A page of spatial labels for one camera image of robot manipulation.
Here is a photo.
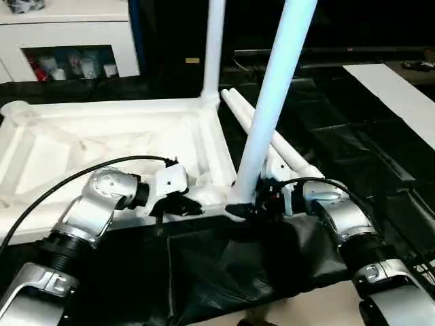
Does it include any white plastic table leg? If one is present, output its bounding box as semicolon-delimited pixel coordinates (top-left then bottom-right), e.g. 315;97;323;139
200;0;228;103
226;0;319;221
228;87;324;181
220;88;300;174

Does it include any black work mat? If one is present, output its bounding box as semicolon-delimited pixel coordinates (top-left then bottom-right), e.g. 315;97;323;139
0;67;435;319

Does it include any white flat board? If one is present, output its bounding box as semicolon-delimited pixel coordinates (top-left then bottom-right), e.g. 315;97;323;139
342;62;435;150

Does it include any blue vertical panel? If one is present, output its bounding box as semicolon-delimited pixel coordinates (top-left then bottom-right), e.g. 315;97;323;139
128;0;147;77

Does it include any small red bottle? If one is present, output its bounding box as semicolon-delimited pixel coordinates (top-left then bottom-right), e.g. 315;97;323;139
29;56;41;81

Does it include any white glass-door cabinet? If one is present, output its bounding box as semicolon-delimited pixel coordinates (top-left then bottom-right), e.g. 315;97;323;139
0;0;141;82

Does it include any grey glossy object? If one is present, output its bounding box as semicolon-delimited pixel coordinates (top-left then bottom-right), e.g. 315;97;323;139
6;0;47;14

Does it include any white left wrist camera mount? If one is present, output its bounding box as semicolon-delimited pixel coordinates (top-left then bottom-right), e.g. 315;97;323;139
139;165;188;218

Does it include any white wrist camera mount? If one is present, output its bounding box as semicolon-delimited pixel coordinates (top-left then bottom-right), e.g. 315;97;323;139
261;159;296;217
139;165;188;218

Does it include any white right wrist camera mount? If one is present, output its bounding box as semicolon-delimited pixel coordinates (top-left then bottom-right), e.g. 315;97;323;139
261;159;296;217

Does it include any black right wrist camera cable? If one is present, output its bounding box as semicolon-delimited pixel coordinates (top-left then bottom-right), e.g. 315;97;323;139
280;178;385;238

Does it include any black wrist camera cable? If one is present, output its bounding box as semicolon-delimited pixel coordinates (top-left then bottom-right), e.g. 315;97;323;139
280;178;385;238
0;155;177;252

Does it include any black left wrist camera cable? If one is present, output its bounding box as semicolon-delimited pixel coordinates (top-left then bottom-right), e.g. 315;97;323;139
0;155;177;252

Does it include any black metal rail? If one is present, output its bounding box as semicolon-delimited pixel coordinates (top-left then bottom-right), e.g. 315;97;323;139
234;48;429;69

